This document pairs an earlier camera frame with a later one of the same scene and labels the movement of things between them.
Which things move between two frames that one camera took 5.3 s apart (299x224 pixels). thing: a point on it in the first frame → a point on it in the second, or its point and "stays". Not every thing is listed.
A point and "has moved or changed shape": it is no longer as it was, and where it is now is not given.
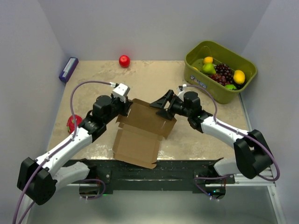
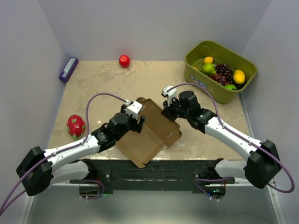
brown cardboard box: x=137 y=137 has moved or changed shape
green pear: x=209 y=68 stays
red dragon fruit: x=70 y=123 stays
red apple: x=124 y=61 stays
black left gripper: x=125 y=105 → x=136 y=128
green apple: x=230 y=86 stays
